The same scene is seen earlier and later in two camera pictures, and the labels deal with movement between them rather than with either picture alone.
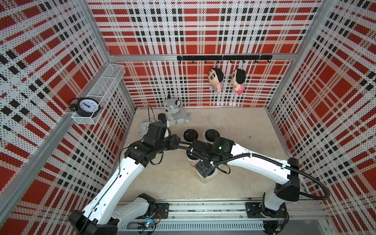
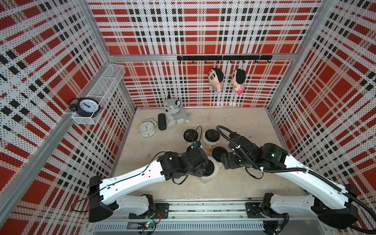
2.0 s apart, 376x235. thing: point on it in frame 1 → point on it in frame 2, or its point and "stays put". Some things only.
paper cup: [204, 180] stays put
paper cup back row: [211, 175] stays put
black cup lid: [211, 134] stays put
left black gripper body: [167, 144] → [198, 172]
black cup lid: [190, 134] stays put
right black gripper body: [205, 167] → [235, 161]
